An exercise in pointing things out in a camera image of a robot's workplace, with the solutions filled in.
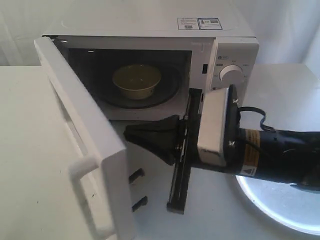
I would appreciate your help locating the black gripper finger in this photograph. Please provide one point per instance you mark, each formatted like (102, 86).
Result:
(162, 137)

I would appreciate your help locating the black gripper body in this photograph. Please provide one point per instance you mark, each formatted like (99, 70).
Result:
(189, 156)

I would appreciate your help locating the yellow-green bowl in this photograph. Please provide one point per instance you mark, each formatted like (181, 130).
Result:
(137, 81)

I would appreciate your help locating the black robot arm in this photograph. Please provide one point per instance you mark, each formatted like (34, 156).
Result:
(281, 156)

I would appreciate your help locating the white microwave oven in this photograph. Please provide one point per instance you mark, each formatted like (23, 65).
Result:
(96, 48)

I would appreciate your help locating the upper white control knob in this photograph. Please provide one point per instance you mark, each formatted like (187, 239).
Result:
(231, 75)

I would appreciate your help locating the round silver metal tray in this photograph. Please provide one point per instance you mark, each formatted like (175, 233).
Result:
(289, 206)

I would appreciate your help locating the white camera box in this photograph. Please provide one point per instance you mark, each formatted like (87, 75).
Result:
(210, 142)

